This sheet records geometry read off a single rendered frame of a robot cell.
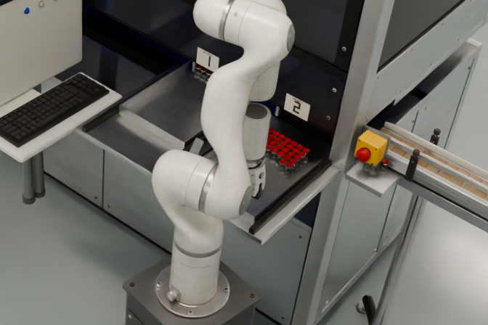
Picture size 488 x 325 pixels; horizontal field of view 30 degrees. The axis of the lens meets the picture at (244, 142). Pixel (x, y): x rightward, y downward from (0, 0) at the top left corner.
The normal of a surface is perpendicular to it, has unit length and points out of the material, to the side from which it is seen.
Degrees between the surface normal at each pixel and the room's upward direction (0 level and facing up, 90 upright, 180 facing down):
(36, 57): 90
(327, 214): 90
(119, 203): 90
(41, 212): 0
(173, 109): 0
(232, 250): 90
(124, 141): 0
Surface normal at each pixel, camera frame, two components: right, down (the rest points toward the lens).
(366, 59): -0.59, 0.46
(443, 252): 0.11, -0.77
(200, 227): 0.33, -0.37
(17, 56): 0.79, 0.45
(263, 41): -0.30, 0.24
